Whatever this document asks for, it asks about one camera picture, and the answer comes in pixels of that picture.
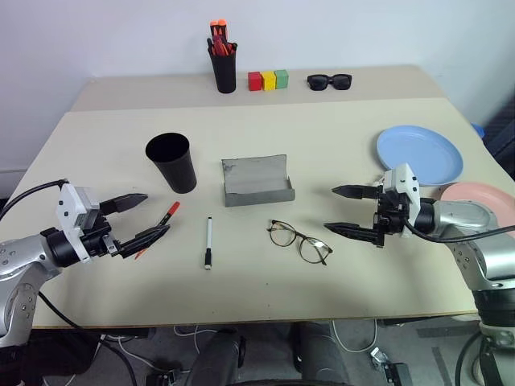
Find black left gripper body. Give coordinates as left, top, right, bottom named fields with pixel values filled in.
left=78, top=211, right=122, bottom=259

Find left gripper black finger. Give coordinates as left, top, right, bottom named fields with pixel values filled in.
left=99, top=193, right=149, bottom=216
left=118, top=224, right=172, bottom=259

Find white marker with black cap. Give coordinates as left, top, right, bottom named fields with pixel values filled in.
left=203, top=216, right=214, bottom=270

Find pink plate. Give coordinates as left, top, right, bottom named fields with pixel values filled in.
left=438, top=182, right=515, bottom=239

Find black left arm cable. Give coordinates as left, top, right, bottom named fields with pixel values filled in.
left=0, top=179, right=68, bottom=220

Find small black floor device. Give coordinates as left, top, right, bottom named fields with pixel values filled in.
left=369, top=347, right=410, bottom=384

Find black floor cable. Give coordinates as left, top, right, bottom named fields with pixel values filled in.
left=36, top=289, right=138, bottom=386

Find black sunglasses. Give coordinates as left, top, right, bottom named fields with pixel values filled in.
left=307, top=73, right=354, bottom=92

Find empty black cup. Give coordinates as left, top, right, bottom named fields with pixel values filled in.
left=145, top=132, right=199, bottom=195

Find black pen with red cap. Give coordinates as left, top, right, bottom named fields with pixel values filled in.
left=134, top=200, right=181, bottom=261

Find open grey glasses case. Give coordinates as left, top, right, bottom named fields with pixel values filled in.
left=220, top=153, right=296, bottom=208

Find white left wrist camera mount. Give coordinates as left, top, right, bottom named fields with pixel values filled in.
left=55, top=183, right=101, bottom=265

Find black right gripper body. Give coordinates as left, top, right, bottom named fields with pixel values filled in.
left=371, top=188, right=412, bottom=248

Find black chair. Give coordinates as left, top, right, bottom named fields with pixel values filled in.
left=481, top=100, right=515, bottom=180

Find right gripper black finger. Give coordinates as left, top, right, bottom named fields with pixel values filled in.
left=331, top=183, right=381, bottom=200
left=323, top=221, right=377, bottom=243

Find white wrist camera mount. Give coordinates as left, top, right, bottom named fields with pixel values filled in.
left=55, top=183, right=101, bottom=265
left=381, top=162, right=422, bottom=215

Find black pen holder cup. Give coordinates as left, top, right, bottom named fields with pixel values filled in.
left=208, top=48, right=238, bottom=94

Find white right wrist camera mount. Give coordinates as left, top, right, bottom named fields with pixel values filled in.
left=381, top=162, right=422, bottom=215

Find tortoiseshell eyeglasses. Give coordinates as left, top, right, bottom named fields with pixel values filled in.
left=266, top=219, right=334, bottom=267

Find white floor cable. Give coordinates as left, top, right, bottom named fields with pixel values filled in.
left=100, top=325, right=218, bottom=373
left=332, top=319, right=379, bottom=355

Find dark rounded shape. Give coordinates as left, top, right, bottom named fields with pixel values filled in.
left=291, top=321, right=352, bottom=386
left=188, top=327, right=247, bottom=386

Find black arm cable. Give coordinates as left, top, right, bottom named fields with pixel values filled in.
left=403, top=220, right=515, bottom=244
left=0, top=179, right=68, bottom=220

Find blue plate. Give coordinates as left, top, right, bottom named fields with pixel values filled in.
left=376, top=125, right=464, bottom=187

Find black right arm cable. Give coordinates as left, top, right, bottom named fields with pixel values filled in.
left=403, top=220, right=515, bottom=244

